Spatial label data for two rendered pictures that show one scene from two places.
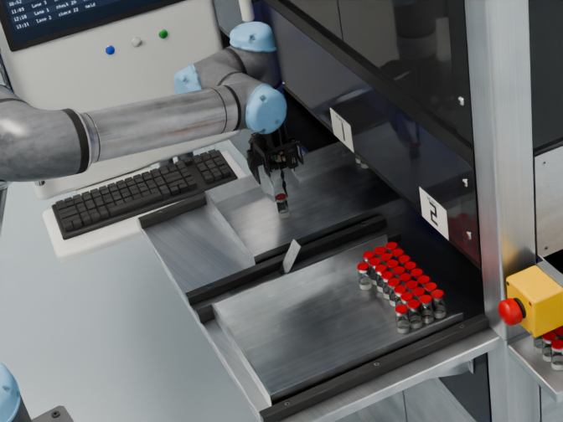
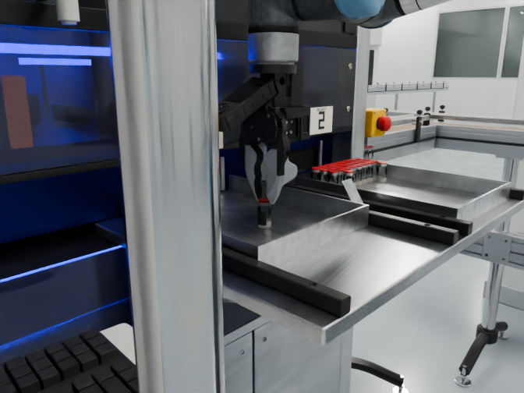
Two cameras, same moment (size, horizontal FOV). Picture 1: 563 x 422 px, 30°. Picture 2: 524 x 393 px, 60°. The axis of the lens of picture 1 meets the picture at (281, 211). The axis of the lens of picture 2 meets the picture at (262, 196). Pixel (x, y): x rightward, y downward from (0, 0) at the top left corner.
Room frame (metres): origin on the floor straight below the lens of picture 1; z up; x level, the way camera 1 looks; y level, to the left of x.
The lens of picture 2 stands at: (2.02, 0.62, 1.12)
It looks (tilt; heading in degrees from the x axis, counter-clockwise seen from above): 15 degrees down; 242
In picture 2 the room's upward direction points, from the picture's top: straight up
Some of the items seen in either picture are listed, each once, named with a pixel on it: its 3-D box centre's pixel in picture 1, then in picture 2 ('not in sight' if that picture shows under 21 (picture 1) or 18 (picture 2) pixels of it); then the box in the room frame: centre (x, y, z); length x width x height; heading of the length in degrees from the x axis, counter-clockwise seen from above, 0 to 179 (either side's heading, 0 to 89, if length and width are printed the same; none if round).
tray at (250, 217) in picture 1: (308, 198); (240, 210); (1.70, -0.06, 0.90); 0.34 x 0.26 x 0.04; 108
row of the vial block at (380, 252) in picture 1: (403, 284); (345, 174); (1.38, -0.18, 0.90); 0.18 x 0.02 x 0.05; 17
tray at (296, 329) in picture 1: (333, 316); (399, 187); (1.34, -0.05, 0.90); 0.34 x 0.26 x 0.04; 107
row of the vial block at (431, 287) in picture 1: (415, 279); (337, 172); (1.39, -0.20, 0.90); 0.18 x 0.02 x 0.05; 17
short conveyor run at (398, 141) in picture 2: not in sight; (375, 135); (0.95, -0.57, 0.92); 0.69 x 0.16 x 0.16; 18
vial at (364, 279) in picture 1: (364, 275); (348, 181); (1.42, -0.12, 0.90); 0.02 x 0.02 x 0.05
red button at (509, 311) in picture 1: (513, 311); (383, 123); (1.16, -0.31, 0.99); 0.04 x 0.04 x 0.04; 18
